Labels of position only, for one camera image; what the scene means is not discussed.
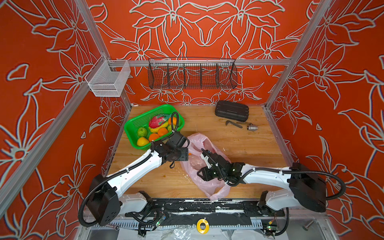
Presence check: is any orange fruit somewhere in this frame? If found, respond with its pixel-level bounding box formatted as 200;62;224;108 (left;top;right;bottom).
148;133;160;142
168;117;178;126
157;128;169;137

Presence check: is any pink dragon fruit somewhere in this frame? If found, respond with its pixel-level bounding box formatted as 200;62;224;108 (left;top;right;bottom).
149;114;171;129

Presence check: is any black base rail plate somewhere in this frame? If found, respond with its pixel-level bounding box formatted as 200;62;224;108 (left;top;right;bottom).
124;197;286;218

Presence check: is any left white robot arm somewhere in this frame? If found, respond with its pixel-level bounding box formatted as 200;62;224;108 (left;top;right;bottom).
78;128;190;227

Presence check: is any white mesh wall basket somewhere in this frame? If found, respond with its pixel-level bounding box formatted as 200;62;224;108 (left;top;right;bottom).
85;56;131;97

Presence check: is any pink plastic bag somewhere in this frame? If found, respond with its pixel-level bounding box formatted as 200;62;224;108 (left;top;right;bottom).
179;132;232;202

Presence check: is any yellow orange mango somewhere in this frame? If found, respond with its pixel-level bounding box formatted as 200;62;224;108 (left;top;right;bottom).
137;137;150;147

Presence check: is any yellow banana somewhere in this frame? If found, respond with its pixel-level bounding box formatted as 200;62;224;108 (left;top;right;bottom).
149;122;169;133

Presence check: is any black plastic case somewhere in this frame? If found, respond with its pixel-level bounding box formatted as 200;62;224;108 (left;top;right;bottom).
215;100;249;122

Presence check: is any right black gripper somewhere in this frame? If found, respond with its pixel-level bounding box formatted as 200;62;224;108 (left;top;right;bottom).
193;165;227;182

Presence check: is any metal drill chuck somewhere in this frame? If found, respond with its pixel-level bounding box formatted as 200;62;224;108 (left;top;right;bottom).
247;124;258;132

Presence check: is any green plastic basket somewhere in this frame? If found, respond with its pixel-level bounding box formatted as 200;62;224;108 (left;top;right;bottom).
124;105;185;151

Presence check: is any black wire wall basket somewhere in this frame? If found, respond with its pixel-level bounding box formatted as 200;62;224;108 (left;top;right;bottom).
148;57;238;90

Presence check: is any yellow tape roll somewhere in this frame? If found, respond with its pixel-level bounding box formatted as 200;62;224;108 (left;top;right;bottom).
196;219;210;235

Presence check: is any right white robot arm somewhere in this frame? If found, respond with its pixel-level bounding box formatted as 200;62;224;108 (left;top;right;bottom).
198;150;347;213

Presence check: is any black hex key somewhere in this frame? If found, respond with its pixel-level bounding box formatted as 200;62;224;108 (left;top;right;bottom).
226;121;243;129

